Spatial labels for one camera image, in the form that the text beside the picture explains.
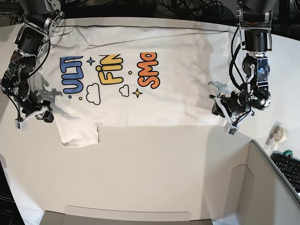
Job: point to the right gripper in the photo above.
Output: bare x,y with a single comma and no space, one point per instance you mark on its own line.
30,103

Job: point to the black monitor corner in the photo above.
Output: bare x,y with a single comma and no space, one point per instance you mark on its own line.
9,213

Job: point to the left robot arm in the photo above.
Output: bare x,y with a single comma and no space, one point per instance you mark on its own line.
254,28

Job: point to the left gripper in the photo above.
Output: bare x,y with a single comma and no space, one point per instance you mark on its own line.
235,107

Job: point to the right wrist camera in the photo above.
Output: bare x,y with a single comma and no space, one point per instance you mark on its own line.
21,125

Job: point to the beige cardboard box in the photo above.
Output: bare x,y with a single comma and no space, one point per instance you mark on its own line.
259,194

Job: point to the clear tape dispenser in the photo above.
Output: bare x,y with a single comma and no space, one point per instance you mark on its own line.
277,136

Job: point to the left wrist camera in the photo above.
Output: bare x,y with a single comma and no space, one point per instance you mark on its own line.
231,129

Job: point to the white printed t-shirt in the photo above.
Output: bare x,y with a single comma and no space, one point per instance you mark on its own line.
119,76

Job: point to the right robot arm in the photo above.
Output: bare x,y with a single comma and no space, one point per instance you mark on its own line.
40,18

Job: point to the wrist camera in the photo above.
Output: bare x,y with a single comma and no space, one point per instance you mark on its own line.
21,125
231,129

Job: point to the green tape roll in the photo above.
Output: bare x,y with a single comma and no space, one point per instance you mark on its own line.
288,153

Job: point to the black computer keyboard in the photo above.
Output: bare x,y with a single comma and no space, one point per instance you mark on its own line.
289,167

